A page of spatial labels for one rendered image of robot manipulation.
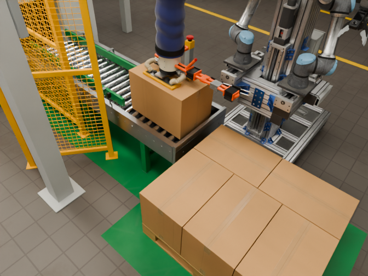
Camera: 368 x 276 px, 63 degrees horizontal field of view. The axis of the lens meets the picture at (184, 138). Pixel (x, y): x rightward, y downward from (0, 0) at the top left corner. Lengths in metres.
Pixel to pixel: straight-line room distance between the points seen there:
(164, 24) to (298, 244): 1.68
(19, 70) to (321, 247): 2.12
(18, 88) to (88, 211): 1.21
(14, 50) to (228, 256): 1.72
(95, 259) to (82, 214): 0.43
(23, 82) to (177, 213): 1.27
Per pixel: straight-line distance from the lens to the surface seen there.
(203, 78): 2.21
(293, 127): 3.37
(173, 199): 2.09
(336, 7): 2.34
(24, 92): 2.14
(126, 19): 5.41
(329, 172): 3.36
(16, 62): 2.05
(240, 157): 2.40
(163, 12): 2.17
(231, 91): 2.08
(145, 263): 2.48
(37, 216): 2.88
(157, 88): 2.35
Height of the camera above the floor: 2.27
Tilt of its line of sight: 44 degrees down
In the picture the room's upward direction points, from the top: 3 degrees clockwise
